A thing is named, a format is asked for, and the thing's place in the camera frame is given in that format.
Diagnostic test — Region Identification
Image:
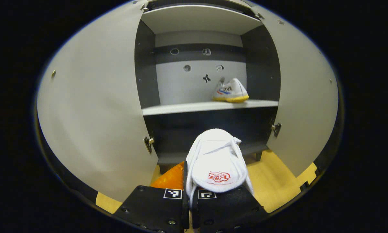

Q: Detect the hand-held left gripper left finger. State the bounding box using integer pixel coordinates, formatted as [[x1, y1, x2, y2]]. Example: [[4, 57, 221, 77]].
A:
[[113, 161, 190, 233]]

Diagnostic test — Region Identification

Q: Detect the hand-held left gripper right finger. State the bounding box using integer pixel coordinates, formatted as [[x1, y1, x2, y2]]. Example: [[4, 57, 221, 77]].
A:
[[191, 186, 269, 233]]

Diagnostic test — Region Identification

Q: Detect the white shoe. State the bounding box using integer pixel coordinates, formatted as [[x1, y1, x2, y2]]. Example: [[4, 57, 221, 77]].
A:
[[212, 77, 250, 103], [185, 128, 254, 209]]

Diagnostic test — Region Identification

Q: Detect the grey cabinet door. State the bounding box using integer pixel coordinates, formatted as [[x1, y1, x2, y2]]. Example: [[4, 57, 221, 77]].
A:
[[246, 2, 340, 178], [36, 0, 159, 204]]

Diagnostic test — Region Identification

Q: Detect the grey shoe cabinet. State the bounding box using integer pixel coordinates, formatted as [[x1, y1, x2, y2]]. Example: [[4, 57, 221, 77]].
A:
[[134, 0, 282, 175]]

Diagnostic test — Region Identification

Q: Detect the white cabinet shelf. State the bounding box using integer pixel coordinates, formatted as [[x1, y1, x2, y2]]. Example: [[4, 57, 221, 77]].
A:
[[141, 5, 264, 35], [142, 100, 279, 116]]

